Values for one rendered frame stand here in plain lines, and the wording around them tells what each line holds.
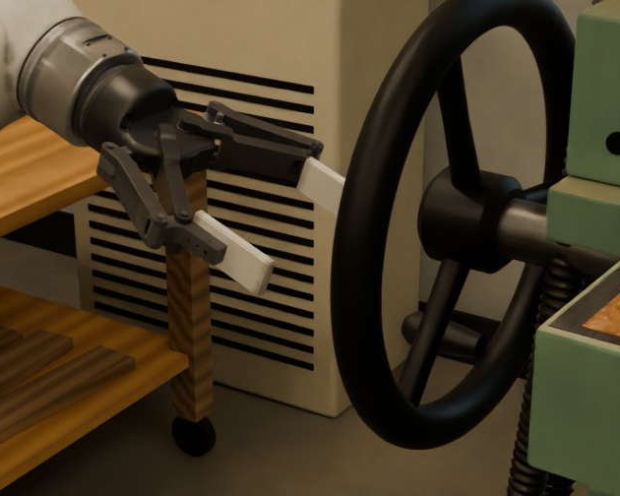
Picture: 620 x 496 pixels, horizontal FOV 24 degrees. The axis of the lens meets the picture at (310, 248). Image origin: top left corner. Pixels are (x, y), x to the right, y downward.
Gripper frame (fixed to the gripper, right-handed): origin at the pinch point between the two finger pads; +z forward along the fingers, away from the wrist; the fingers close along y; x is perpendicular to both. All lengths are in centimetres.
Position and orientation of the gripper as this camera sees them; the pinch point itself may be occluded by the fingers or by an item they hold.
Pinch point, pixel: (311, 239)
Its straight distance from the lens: 104.8
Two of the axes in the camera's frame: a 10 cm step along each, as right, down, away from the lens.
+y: 5.7, -3.2, 7.5
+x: -2.8, 7.8, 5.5
